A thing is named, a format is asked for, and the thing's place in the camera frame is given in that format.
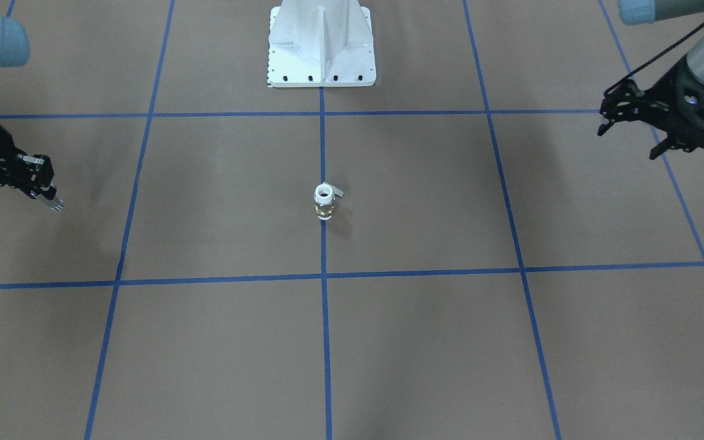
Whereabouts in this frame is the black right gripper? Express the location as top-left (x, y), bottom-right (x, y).
top-left (0, 124), bottom-right (65, 211)

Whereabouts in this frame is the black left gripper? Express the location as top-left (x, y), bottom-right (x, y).
top-left (596, 58), bottom-right (704, 161)

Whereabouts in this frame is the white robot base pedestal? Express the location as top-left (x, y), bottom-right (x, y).
top-left (266, 1), bottom-right (377, 87)

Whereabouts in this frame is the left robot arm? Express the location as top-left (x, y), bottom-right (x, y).
top-left (597, 1), bottom-right (704, 160)

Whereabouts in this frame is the white PPR brass valve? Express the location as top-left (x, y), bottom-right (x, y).
top-left (313, 181), bottom-right (345, 221)

